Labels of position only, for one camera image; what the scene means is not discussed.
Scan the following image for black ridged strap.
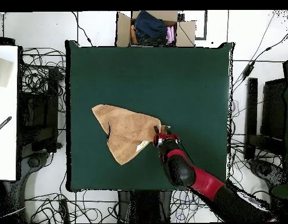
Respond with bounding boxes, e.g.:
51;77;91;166
0;115;13;135

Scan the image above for black equipment rack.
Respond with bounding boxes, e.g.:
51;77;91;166
18;66;61;153

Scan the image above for dark green table cloth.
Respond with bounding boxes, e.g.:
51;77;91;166
65;40;235;193

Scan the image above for beige paper sheet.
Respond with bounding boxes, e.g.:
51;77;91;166
0;55;14;89

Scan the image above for pink cloth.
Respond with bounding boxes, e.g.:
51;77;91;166
165;26;175;46

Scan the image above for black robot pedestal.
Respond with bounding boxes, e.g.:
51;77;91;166
117;190;173;223

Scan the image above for white side table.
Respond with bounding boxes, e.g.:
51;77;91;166
0;45;19;181

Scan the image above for black metal frame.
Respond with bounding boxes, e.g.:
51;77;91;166
243;77;287;162

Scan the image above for brown cardboard box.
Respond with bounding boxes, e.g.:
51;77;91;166
115;10;197;48

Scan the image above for blue denim jeans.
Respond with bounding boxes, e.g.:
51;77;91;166
133;10;169;45

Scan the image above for black power adapter cable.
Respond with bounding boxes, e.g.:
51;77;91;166
232;26;288;81

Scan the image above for tan terry towel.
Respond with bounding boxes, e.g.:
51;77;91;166
91;104;169;166

